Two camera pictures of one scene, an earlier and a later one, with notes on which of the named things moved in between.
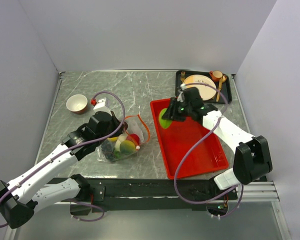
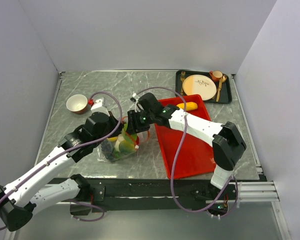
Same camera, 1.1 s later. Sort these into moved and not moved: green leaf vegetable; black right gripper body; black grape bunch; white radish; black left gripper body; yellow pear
Moved: green leaf vegetable; black right gripper body
Not moved: yellow pear; black left gripper body; black grape bunch; white radish
